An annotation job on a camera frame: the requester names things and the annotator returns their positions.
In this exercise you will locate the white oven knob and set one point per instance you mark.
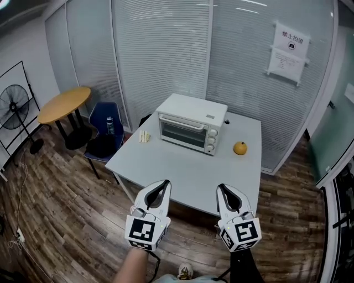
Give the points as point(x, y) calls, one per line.
point(213, 133)
point(212, 140)
point(210, 147)

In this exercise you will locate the person's right forearm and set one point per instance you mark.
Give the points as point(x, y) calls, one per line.
point(243, 266)

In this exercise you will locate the dark drink bottle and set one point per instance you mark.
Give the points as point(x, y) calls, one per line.
point(110, 127)

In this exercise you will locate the black chair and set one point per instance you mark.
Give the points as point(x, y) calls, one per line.
point(144, 120)

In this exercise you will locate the person's white shoe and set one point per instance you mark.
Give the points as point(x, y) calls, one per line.
point(186, 271)

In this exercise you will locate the orange fruit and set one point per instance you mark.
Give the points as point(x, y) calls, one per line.
point(240, 148)

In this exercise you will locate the person's grey trousers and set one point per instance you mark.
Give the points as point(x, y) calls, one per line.
point(190, 279)

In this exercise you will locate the glass toaster oven door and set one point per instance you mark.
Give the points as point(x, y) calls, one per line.
point(182, 132)

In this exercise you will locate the round wooden table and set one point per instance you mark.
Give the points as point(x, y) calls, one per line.
point(65, 103)

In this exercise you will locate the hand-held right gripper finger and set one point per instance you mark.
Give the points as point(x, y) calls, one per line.
point(240, 197)
point(221, 203)

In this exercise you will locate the white toaster oven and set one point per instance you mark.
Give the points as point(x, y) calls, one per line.
point(193, 109)

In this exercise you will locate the white paper notice sheet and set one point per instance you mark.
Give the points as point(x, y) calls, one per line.
point(285, 65)

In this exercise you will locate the black metal rack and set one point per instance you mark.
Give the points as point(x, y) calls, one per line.
point(344, 221)

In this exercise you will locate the white paper sign with icon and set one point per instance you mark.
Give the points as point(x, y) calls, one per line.
point(291, 38)

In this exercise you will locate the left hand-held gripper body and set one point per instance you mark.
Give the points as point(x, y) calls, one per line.
point(141, 230)

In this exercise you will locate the person's left forearm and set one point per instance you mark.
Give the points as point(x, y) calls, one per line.
point(132, 265)

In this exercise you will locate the black bag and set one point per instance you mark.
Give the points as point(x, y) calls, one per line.
point(101, 146)

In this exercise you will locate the white power strip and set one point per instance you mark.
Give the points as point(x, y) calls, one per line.
point(20, 235)

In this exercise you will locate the black standing fan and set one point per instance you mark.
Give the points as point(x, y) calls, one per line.
point(13, 106)

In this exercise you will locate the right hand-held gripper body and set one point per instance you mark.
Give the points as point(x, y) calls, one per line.
point(243, 233)

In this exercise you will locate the blue chair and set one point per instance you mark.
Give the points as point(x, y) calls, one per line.
point(101, 114)

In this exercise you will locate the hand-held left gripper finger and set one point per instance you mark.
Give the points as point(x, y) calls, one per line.
point(166, 201)
point(149, 190)

